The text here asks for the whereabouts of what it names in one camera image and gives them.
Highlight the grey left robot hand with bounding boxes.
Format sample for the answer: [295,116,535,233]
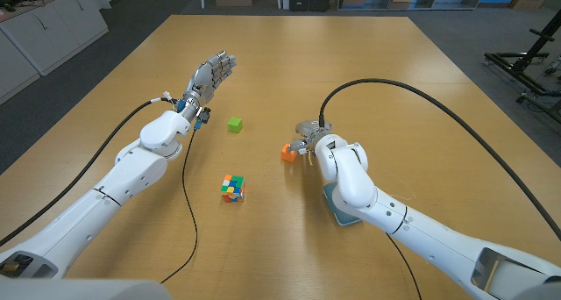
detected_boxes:
[183,50,238,106]

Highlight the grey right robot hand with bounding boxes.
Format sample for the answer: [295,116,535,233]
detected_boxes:
[288,118,334,156]

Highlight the orange magnetic block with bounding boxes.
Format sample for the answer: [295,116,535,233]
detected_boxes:
[280,143,299,164]

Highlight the teal rounded case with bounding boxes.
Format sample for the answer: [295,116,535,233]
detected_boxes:
[323,181,364,227]

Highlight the multicolour puzzle cube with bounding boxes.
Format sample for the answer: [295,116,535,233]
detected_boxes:
[220,174,246,204]

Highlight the white cabinet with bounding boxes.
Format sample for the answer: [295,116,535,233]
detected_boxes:
[0,0,110,106]

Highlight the black metal stand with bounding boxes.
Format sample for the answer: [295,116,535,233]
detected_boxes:
[484,10,561,124]

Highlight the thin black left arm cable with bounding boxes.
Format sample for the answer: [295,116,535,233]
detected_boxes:
[159,126,199,285]

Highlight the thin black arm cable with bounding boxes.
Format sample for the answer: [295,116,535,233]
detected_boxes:
[385,232,423,300]
[159,126,199,285]

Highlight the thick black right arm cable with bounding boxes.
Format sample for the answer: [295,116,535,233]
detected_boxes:
[318,77,561,242]

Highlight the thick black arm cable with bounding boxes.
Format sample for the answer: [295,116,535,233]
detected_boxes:
[318,77,561,242]
[0,96,176,247]

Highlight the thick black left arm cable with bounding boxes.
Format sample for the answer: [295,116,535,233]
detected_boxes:
[0,96,176,247]

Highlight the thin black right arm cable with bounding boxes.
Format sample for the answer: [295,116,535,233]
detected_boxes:
[385,232,423,300]

